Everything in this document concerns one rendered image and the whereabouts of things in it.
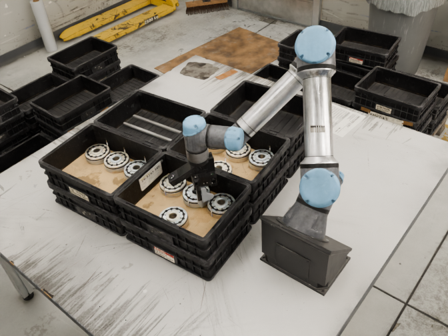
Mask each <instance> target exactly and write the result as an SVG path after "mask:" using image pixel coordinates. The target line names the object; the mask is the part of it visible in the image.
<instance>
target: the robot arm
mask: <svg viewBox="0 0 448 336"><path fill-rule="evenodd" d="M335 46H336V41H335V38H334V36H333V34H332V32H330V30H328V29H327V28H325V27H323V26H319V25H314V26H310V27H307V28H305V29H304V30H302V32H300V34H299V35H298V36H297V39H296V42H295V52H296V54H297V57H296V59H295V60H294V61H293V62H292V63H291V64H290V66H289V70H288V71H287V72H286V73H285V74H284V75H283V76H282V77H281V78H280V79H279V80H278V81H277V82H276V83H275V84H274V85H273V86H272V87H271V88H270V89H269V90H268V91H267V92H266V93H265V94H264V95H263V96H262V97H261V98H260V99H259V100H258V101H257V102H256V103H255V104H254V105H253V106H252V107H251V108H250V109H249V110H248V111H247V112H246V113H245V114H244V115H243V116H242V117H241V118H240V119H239V120H237V122H236V123H234V124H233V125H232V126H231V127H228V126H220V125H210V124H206V122H205V119H204V118H203V117H201V116H200V115H192V116H189V117H187V118H186V119H185V120H184V121H183V136H184V140H185V149H186V154H187V159H188V163H186V164H184V165H183V166H181V167H180V168H178V169H176V170H175V171H174V172H172V173H170V174H168V180H169V183H170V184H171V185H172V186H173V187H174V186H176V185H177V184H179V183H180V182H182V181H184V180H185V179H187V178H188V177H191V179H192V182H193V189H194V193H195V194H196V195H197V203H198V206H200V208H202V207H203V203H204V202H206V201H208V200H210V199H212V198H213V194H212V193H208V192H207V190H206V187H208V186H216V185H217V174H216V172H215V163H214V157H213V155H212V152H209V149H208V148H214V149H224V150H229V151H240V150H241V149H242V148H244V146H245V144H246V142H247V141H248V140H250V138H251V137H252V136H254V134H256V132H258V130H260V128H262V126H264V124H266V122H268V120H270V119H271V118H272V117H273V116H274V115H275V114H276V113H277V112H278V111H279V110H280V109H281V108H282V107H283V106H284V105H285V104H286V103H287V102H288V101H289V100H291V99H292V98H293V97H294V96H295V95H296V94H297V93H298V92H299V91H300V90H301V89H302V88H303V121H304V142H305V158H304V160H302V162H300V175H301V180H300V184H299V194H298V196H297V199H296V202H295V203H294V204H293V206H292V207H291V208H290V209H289V210H288V212H286V214H284V216H283V218H282V222H284V223H285V224H286V225H288V226H290V227H292V228H294V229H295V230H298V231H300V232H302V233H304V234H306V235H309V236H312V237H315V238H318V239H324V237H325V234H326V228H327V216H328V214H329V212H330V210H331V207H332V205H333V204H334V202H336V200H337V199H338V197H339V194H340V191H341V185H342V184H343V180H344V177H345V176H344V174H343V173H342V172H341V171H340V170H339V162H338V160H336V159H335V158H334V156H333V120H332V99H331V77H332V76H333V75H334V74H335V73H336V62H335ZM214 178H216V183H213V182H215V179H214ZM201 193H202V194H201Z"/></svg>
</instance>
